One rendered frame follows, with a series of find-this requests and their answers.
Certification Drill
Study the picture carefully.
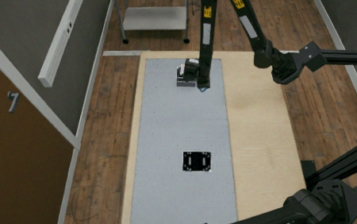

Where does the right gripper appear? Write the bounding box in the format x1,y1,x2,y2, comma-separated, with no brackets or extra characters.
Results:
197,75,210,92

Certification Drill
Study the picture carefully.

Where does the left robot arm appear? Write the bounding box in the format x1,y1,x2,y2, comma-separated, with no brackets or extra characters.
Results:
230,183,350,224

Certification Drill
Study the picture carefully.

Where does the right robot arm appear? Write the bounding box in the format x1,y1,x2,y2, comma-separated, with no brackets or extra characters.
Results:
183,0,297,84

